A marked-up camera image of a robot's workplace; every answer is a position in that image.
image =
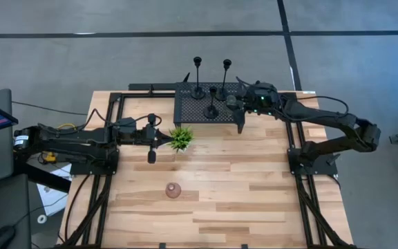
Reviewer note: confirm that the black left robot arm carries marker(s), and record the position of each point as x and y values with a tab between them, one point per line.
74	138

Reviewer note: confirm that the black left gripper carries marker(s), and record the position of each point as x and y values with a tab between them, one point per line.
151	138

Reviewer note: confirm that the black computer mouse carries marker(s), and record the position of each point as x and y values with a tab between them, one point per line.
0	238

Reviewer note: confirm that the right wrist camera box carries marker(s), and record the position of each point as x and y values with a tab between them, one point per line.
264	91

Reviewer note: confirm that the black aluminium table frame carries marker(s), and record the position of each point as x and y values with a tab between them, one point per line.
143	86

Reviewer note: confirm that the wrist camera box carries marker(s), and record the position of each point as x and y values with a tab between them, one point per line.
264	91
126	124

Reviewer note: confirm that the pink glass candle holder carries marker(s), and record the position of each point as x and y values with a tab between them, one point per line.
173	191

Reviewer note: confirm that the white tape roll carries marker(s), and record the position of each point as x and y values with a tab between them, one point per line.
38	219

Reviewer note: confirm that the green artificial plant white pot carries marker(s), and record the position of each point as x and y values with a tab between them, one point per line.
181	138

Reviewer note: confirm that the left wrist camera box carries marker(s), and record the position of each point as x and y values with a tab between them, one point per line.
126	124

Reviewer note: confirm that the black perforated metal shelf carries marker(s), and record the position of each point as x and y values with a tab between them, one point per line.
192	107

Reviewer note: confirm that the white paper sheet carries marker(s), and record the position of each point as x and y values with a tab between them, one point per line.
52	200

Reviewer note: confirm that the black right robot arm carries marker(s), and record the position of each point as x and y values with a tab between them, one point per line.
323	114

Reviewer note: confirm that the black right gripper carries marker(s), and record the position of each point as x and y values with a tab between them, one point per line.
251	108

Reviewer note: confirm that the black table edge clamp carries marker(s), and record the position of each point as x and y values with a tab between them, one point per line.
244	246
162	246

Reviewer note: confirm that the black tall candlestick holder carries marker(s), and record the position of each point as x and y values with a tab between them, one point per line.
198	93
221	95
211	112

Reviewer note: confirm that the clear glass candle holder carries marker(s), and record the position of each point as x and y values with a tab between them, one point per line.
231	101

